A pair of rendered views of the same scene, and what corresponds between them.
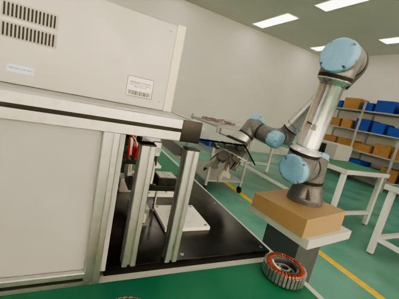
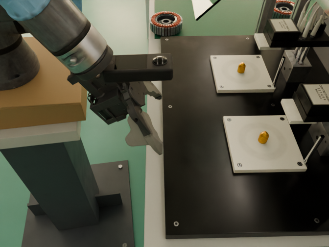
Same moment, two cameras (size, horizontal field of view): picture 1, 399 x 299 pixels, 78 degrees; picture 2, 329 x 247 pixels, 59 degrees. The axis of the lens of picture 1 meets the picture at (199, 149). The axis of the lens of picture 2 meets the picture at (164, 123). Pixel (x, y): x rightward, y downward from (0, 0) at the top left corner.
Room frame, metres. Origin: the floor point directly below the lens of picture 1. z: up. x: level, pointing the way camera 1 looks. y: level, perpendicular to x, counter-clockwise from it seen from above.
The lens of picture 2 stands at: (1.43, 0.10, 1.29)
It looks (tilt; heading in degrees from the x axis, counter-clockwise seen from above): 49 degrees down; 206
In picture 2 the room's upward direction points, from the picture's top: straight up
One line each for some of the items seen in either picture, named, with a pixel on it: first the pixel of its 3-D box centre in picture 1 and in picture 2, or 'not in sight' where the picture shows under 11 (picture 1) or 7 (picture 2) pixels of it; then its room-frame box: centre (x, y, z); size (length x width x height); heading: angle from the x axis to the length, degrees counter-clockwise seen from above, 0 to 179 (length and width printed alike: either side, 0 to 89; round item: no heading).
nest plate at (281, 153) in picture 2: (160, 188); (261, 141); (0.98, 0.13, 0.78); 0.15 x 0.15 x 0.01; 27
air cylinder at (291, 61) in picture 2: (137, 211); (294, 65); (0.70, 0.14, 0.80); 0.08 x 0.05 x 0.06; 27
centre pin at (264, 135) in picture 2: not in sight; (264, 136); (0.98, 0.13, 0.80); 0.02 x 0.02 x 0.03
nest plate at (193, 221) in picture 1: (180, 216); (240, 72); (0.76, 0.02, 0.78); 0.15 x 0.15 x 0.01; 27
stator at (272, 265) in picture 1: (283, 269); (166, 23); (0.61, -0.29, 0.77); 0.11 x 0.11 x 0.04
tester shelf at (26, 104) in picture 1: (85, 99); not in sight; (0.72, 0.36, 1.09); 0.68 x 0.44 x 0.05; 27
